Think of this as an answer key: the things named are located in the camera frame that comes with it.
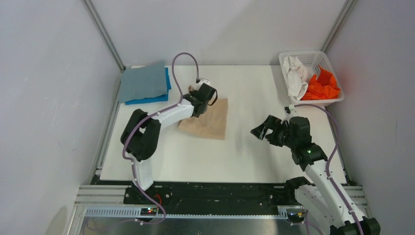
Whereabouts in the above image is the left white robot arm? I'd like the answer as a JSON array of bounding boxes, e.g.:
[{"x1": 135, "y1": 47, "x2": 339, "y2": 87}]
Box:
[{"x1": 120, "y1": 79, "x2": 217, "y2": 204}]

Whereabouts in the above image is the corner aluminium post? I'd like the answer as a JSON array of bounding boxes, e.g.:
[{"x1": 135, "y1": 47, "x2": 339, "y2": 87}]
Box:
[
  {"x1": 81, "y1": 0, "x2": 126, "y2": 72},
  {"x1": 321, "y1": 0, "x2": 358, "y2": 53}
]

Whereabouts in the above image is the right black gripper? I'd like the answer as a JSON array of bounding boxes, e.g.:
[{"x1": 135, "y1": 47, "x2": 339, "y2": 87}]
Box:
[{"x1": 251, "y1": 115, "x2": 297, "y2": 149}]

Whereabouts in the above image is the aluminium frame rail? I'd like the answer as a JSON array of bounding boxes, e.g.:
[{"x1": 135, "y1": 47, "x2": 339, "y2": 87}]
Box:
[{"x1": 75, "y1": 177, "x2": 380, "y2": 235}]

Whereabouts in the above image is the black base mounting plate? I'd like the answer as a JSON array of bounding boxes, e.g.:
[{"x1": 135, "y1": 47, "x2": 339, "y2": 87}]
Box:
[{"x1": 123, "y1": 182, "x2": 299, "y2": 216}]

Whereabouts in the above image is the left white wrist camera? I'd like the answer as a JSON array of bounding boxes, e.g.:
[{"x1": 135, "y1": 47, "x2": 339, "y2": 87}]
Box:
[{"x1": 196, "y1": 78, "x2": 210, "y2": 86}]

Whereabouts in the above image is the white crumpled t-shirt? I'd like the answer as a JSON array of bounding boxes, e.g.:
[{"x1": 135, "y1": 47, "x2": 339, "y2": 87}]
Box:
[{"x1": 282, "y1": 56, "x2": 309, "y2": 100}]

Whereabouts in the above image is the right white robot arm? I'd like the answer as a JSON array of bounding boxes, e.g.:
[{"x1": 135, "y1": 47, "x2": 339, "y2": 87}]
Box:
[{"x1": 250, "y1": 115, "x2": 381, "y2": 235}]

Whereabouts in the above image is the white plastic laundry basket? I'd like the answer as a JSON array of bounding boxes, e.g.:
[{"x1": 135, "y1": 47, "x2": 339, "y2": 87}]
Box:
[{"x1": 278, "y1": 50, "x2": 345, "y2": 106}]

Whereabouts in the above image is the beige t-shirt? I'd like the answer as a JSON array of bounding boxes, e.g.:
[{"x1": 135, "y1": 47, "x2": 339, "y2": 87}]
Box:
[{"x1": 178, "y1": 86, "x2": 228, "y2": 140}]

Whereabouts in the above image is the orange crumpled t-shirt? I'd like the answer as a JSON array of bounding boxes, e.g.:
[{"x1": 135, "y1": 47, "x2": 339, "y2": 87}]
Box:
[{"x1": 301, "y1": 65, "x2": 341, "y2": 100}]

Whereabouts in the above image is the left controller board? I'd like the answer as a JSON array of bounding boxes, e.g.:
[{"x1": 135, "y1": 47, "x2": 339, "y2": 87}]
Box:
[{"x1": 140, "y1": 207, "x2": 158, "y2": 216}]

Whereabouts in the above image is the left corner aluminium post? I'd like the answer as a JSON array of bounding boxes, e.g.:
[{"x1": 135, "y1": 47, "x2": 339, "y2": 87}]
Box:
[{"x1": 81, "y1": 0, "x2": 126, "y2": 72}]

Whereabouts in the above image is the folded grey t-shirt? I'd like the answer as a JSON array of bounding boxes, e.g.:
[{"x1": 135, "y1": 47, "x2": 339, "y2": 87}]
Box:
[{"x1": 118, "y1": 61, "x2": 171, "y2": 105}]

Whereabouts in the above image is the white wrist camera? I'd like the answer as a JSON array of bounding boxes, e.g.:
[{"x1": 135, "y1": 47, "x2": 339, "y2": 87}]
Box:
[
  {"x1": 196, "y1": 78, "x2": 210, "y2": 86},
  {"x1": 283, "y1": 104, "x2": 298, "y2": 122}
]

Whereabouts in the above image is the folded blue t-shirt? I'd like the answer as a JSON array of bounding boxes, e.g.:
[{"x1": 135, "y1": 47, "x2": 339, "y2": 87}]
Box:
[{"x1": 125, "y1": 67, "x2": 172, "y2": 106}]

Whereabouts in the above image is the right controller board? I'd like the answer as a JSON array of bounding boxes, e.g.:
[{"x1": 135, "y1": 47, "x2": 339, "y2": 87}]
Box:
[{"x1": 287, "y1": 212, "x2": 306, "y2": 224}]

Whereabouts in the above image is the right corner aluminium post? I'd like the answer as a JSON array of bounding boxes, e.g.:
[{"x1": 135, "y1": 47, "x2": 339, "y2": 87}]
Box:
[{"x1": 321, "y1": 0, "x2": 358, "y2": 53}]

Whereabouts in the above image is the controller board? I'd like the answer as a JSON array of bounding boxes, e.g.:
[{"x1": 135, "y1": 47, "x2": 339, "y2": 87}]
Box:
[
  {"x1": 287, "y1": 212, "x2": 306, "y2": 224},
  {"x1": 140, "y1": 207, "x2": 158, "y2": 216}
]

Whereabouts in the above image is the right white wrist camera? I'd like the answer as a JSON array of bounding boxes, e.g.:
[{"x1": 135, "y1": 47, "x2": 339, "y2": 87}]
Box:
[{"x1": 283, "y1": 104, "x2": 298, "y2": 122}]

